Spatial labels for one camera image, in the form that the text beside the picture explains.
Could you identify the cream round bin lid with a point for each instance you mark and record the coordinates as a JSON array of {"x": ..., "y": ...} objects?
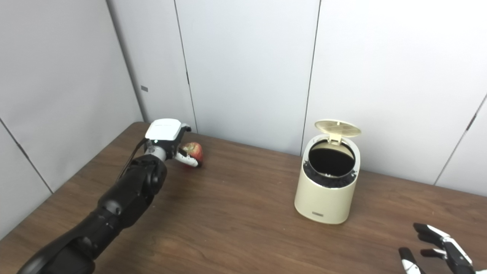
[{"x": 338, "y": 128}]

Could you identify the black bin liner bag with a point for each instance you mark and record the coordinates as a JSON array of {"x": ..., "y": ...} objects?
[{"x": 331, "y": 160}]

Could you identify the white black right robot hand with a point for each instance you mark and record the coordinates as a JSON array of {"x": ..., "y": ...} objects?
[{"x": 456, "y": 262}]

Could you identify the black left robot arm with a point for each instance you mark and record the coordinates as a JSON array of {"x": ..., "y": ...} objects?
[{"x": 121, "y": 201}]

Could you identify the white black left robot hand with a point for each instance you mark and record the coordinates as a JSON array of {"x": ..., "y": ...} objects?
[{"x": 163, "y": 131}]

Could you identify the red apple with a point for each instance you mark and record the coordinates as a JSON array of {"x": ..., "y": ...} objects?
[{"x": 194, "y": 150}]

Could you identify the cream-colored bin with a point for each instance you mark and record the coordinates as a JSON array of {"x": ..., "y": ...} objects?
[{"x": 323, "y": 201}]

